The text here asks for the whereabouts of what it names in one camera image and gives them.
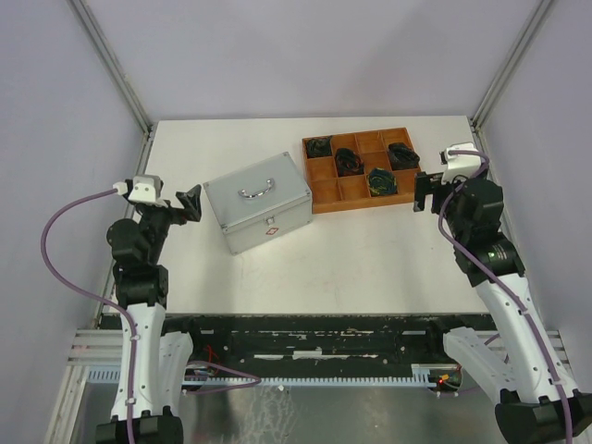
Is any grey metal box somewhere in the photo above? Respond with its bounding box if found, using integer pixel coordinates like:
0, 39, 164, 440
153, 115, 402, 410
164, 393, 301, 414
203, 152, 313, 255

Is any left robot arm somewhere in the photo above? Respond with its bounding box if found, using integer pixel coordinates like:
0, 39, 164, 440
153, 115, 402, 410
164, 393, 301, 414
95, 176, 204, 443

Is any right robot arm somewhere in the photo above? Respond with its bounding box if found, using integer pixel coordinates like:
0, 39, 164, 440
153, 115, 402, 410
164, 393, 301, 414
413, 172, 591, 443

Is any rolled tie dark dotted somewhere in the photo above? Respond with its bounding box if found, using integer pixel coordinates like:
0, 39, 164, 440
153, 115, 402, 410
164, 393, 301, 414
388, 142, 420, 170

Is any rolled tie yellow blue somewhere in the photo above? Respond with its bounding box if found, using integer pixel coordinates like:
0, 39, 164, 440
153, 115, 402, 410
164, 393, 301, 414
367, 167, 398, 197

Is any wooden compartment tray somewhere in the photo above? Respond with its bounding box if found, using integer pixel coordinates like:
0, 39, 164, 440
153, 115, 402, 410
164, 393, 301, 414
302, 128, 421, 214

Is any rolled tie green pattern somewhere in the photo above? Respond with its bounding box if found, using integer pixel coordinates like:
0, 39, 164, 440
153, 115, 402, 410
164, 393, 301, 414
304, 136, 332, 158

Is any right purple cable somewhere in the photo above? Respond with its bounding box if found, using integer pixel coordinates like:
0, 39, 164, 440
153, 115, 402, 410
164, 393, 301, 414
437, 150, 574, 444

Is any purple cable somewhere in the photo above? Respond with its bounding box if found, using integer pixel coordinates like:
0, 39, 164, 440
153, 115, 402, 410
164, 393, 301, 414
437, 150, 574, 444
40, 184, 260, 444

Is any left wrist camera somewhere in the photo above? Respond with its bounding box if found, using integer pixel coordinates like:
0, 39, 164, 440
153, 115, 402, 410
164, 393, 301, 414
128, 175, 167, 207

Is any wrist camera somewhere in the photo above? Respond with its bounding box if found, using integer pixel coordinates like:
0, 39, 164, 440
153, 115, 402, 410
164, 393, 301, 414
128, 175, 167, 207
440, 142, 483, 184

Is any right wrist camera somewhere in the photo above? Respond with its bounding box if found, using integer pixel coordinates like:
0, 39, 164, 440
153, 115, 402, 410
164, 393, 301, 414
440, 142, 483, 184

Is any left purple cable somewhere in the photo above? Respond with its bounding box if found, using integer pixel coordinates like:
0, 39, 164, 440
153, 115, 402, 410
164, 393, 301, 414
40, 184, 260, 444

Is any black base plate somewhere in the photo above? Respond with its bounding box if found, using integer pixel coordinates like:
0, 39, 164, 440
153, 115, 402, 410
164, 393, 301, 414
162, 314, 496, 377

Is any white slotted cable duct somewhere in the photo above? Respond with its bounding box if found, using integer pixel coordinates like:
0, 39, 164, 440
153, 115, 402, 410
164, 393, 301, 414
87, 363, 438, 388

